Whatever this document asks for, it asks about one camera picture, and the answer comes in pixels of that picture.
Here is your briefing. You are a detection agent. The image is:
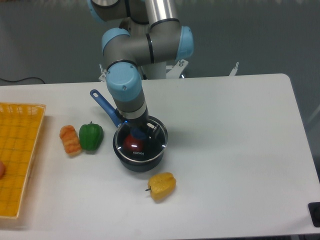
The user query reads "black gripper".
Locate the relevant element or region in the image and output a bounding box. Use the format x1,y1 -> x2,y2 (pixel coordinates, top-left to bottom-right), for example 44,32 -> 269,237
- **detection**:
114,108 -> 161,140

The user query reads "glass pot lid blue knob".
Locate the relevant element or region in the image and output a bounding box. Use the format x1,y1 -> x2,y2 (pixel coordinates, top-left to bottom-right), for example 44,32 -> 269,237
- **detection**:
113,116 -> 168,165

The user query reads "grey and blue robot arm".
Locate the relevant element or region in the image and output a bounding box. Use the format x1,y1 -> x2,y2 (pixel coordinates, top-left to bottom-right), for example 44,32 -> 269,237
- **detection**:
87,0 -> 194,140

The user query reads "red toy bell pepper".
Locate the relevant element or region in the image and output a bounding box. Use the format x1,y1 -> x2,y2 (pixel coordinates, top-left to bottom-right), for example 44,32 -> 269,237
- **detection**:
123,134 -> 144,152

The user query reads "green toy bell pepper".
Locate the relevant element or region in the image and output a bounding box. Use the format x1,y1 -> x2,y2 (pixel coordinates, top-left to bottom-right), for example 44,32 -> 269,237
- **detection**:
79,121 -> 104,151

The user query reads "yellow toy bell pepper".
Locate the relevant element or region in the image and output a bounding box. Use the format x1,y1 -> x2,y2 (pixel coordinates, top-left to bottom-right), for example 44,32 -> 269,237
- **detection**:
145,172 -> 177,201

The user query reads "orange toy bread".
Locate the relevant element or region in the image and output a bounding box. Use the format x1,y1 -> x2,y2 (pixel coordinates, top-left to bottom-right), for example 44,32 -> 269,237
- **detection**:
59,125 -> 82,157

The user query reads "yellow wicker basket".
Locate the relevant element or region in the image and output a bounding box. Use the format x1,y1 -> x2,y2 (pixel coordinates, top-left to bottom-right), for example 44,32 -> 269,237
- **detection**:
0,102 -> 46,219

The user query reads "black device at table edge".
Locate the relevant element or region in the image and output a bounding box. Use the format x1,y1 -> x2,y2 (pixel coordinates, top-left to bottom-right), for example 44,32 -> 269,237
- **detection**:
308,202 -> 320,228

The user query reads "dark pot blue handle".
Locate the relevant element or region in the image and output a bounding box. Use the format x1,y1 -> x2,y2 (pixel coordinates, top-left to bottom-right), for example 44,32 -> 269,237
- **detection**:
90,89 -> 163,172

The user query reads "white table bracket right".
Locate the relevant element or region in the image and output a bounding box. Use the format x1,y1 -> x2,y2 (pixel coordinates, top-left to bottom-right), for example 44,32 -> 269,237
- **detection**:
229,61 -> 239,77

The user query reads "black cable on floor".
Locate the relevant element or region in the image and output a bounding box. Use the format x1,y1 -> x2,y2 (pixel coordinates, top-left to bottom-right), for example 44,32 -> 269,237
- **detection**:
0,76 -> 47,85

